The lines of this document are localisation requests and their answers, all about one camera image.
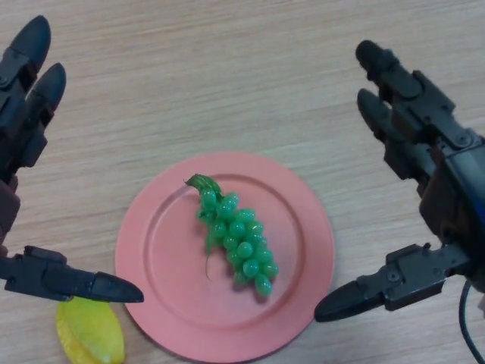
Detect yellow starfruit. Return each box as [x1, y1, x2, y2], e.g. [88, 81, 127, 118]
[55, 296, 127, 364]

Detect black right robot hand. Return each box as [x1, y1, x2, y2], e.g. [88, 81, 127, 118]
[314, 39, 485, 324]

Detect green plastic grape bunch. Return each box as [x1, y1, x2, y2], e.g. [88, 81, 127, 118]
[183, 173, 281, 299]

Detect pink round plate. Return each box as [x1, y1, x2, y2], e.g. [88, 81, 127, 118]
[114, 151, 336, 364]

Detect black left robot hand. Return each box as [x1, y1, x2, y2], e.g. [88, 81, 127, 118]
[0, 14, 146, 305]

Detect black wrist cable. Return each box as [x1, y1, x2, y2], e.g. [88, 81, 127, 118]
[458, 281, 485, 364]

